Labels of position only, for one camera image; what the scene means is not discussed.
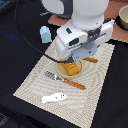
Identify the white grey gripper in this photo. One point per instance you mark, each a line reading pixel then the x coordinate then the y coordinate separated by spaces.
pixel 73 44

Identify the white toy fish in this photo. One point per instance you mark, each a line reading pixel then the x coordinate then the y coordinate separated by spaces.
pixel 54 98

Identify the fork with wooden handle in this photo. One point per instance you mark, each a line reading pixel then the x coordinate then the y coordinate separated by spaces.
pixel 56 77

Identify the beige bowl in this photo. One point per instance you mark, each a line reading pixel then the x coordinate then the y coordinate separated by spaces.
pixel 123 14

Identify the beige woven placemat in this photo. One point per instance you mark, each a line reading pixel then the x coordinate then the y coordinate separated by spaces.
pixel 80 105

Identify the round beige plate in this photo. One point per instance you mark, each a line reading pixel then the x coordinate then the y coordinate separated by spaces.
pixel 62 72

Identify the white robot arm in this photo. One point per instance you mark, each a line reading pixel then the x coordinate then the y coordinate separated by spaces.
pixel 85 14

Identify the knife with wooden handle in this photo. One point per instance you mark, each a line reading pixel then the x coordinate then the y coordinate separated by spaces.
pixel 91 59

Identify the light blue cup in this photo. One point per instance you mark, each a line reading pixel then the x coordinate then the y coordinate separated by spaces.
pixel 45 34

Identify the pink stove board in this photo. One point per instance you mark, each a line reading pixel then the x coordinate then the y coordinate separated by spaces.
pixel 112 12

